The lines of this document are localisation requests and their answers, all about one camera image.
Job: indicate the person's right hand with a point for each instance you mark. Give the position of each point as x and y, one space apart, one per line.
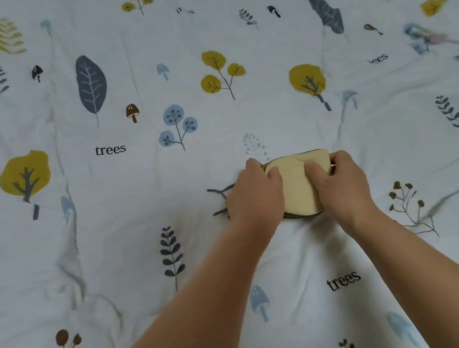
343 189

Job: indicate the person's left hand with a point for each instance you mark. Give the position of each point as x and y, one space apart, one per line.
254 200

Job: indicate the person's left thumb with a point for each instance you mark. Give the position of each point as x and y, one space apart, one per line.
275 181

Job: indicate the person's right thumb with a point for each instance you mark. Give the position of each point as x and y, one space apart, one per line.
314 176

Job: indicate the cream and green cloth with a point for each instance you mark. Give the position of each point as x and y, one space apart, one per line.
298 186

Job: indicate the person's right forearm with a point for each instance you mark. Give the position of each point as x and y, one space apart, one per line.
441 271

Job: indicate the person's left forearm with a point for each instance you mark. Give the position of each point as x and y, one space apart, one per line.
179 317

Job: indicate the white tree-print bed sheet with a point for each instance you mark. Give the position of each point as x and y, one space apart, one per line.
181 100

